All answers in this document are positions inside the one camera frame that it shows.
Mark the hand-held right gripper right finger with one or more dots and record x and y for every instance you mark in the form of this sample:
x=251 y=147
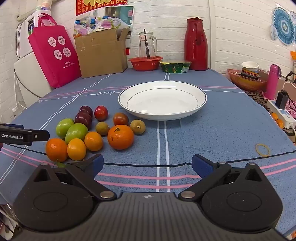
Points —
x=201 y=165

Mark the black charger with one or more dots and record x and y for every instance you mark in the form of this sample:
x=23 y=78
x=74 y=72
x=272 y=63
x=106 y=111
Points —
x=282 y=99

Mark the red and green tomato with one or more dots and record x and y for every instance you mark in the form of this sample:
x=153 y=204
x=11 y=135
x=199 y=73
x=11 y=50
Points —
x=120 y=118

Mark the white oval bowl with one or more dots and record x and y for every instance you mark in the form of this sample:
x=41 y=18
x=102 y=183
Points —
x=161 y=102

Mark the brown kiwi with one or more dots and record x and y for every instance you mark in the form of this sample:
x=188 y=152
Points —
x=102 y=128
x=137 y=126

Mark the small red tomato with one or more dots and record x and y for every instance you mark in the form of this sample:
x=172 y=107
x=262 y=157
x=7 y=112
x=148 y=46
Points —
x=101 y=113

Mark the dark purple plum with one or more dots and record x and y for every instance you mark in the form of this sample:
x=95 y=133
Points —
x=86 y=110
x=82 y=120

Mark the small pale paper fan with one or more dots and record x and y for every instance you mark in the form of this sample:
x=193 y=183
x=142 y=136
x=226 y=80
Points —
x=274 y=32

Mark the brown cardboard box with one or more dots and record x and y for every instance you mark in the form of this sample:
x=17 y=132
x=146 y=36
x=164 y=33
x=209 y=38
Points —
x=99 y=55

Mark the red thermos jug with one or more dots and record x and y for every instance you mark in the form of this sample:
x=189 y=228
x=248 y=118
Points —
x=196 y=46

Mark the small orange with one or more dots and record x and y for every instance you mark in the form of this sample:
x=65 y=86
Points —
x=280 y=123
x=274 y=116

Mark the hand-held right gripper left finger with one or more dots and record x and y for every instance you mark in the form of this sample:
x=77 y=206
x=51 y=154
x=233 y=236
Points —
x=98 y=162

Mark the blue decorative wall plates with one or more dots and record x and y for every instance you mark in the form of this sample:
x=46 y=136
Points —
x=283 y=25

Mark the red wall poster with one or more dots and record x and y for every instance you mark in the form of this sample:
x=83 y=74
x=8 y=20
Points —
x=101 y=5

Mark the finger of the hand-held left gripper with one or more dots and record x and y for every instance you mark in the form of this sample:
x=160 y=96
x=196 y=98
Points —
x=41 y=135
x=13 y=126

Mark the blue striped tablecloth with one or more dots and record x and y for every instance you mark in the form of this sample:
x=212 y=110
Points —
x=208 y=129

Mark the dark stick in pitcher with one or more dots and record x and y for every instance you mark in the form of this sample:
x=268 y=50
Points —
x=146 y=45

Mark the yellow rubber band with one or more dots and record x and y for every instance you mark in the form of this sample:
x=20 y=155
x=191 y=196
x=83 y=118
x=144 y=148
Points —
x=256 y=149

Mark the red plastic basin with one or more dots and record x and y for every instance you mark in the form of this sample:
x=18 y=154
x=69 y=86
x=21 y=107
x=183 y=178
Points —
x=145 y=63

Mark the large orange tangerine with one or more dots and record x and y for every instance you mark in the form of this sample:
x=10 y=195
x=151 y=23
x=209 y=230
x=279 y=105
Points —
x=120 y=136

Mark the pink floral cloth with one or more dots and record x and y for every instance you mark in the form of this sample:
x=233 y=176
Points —
x=256 y=97

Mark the brown bowl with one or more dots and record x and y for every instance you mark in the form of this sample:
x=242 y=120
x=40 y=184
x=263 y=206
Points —
x=245 y=83

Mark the pink bottle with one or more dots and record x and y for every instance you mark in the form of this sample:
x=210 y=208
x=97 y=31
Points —
x=272 y=81

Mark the small orange tangerine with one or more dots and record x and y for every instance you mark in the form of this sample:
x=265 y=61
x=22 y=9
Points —
x=93 y=141
x=56 y=149

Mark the patterned bowl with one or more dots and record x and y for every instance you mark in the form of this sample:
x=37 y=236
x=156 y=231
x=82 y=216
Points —
x=249 y=74

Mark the green gold foil box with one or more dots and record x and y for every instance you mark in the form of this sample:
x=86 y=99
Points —
x=174 y=67

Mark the glass pitcher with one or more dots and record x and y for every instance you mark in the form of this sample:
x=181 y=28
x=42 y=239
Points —
x=142 y=48

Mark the pink tote bag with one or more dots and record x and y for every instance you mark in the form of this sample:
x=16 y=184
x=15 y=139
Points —
x=55 y=58

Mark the white power strip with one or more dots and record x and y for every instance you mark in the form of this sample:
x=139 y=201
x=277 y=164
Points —
x=285 y=115

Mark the framed wall picture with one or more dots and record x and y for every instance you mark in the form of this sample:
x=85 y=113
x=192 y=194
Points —
x=126 y=14

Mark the green fruit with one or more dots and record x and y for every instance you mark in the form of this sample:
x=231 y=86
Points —
x=63 y=127
x=76 y=132

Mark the yellowish orange tangerine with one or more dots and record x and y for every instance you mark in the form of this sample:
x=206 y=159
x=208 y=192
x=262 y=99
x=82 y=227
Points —
x=76 y=149

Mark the white water dispenser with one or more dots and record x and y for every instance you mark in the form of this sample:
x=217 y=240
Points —
x=27 y=74

